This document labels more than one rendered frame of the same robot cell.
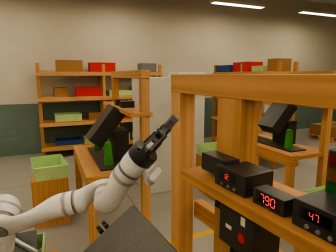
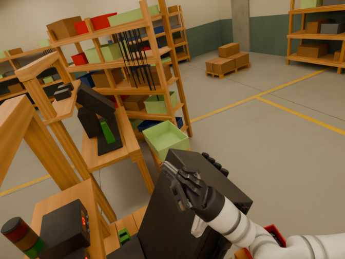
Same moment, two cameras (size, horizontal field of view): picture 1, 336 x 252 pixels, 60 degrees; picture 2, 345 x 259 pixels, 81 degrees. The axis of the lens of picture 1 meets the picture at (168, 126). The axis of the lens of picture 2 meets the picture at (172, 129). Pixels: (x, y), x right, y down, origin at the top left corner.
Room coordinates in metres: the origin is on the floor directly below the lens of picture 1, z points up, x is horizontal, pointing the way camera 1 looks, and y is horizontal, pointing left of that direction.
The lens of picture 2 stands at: (1.08, 0.09, 2.12)
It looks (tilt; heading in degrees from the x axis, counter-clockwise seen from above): 30 degrees down; 190
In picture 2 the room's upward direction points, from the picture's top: 15 degrees counter-clockwise
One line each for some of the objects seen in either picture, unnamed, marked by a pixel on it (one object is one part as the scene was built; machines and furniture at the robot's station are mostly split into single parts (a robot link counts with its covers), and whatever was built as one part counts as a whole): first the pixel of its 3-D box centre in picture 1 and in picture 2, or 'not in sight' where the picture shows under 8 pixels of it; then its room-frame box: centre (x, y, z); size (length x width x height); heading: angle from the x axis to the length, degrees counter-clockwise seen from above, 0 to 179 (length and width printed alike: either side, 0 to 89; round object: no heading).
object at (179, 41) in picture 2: not in sight; (149, 44); (-7.85, -1.54, 1.12); 3.16 x 0.54 x 2.24; 113
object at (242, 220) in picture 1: (248, 225); not in sight; (0.93, -0.28, 1.42); 0.17 x 0.12 x 0.15; 28
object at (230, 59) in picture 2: not in sight; (226, 59); (-5.70, 1.17, 0.37); 1.20 x 0.80 x 0.74; 121
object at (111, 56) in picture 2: not in sight; (119, 84); (-2.45, -1.29, 1.19); 2.30 x 0.55 x 2.39; 63
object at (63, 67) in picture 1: (103, 106); not in sight; (7.36, 1.64, 1.14); 3.01 x 0.54 x 2.28; 113
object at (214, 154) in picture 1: (219, 163); not in sight; (1.09, -0.20, 1.59); 0.15 x 0.07 x 0.07; 28
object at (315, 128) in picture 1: (332, 131); not in sight; (8.85, -5.11, 0.22); 1.20 x 0.81 x 0.44; 116
